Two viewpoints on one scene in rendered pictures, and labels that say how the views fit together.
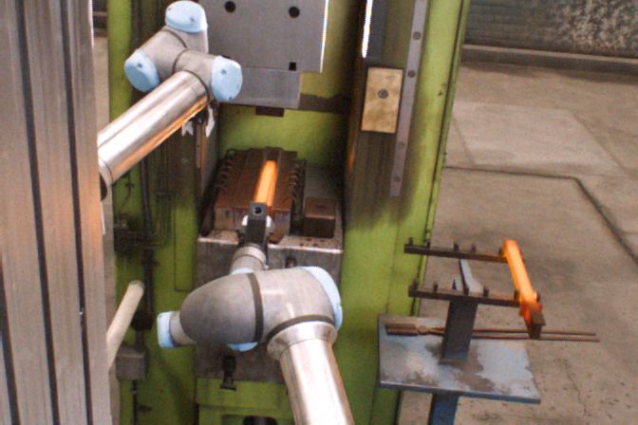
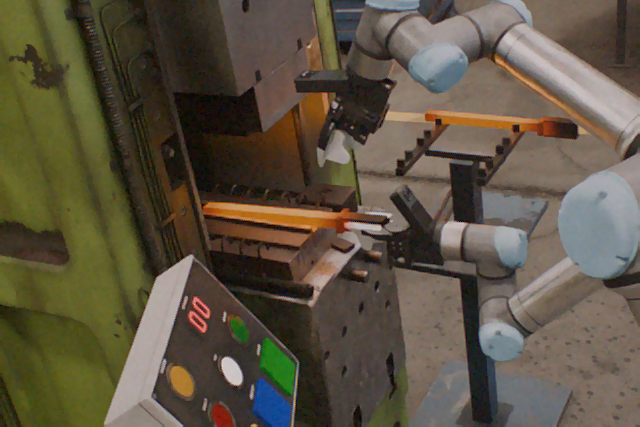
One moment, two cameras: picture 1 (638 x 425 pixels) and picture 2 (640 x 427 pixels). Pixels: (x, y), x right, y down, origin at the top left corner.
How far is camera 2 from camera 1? 1.70 m
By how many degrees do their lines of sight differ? 50
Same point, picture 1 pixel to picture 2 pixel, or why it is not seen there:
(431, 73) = not seen: outside the picture
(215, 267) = (328, 320)
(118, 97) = (117, 228)
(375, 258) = not seen: hidden behind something
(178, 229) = not seen: hidden behind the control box
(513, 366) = (501, 202)
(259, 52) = (277, 46)
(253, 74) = (279, 75)
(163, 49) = (451, 28)
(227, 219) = (299, 266)
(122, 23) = (92, 118)
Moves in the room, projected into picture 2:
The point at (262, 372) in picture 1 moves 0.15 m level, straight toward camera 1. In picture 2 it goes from (375, 397) to (436, 409)
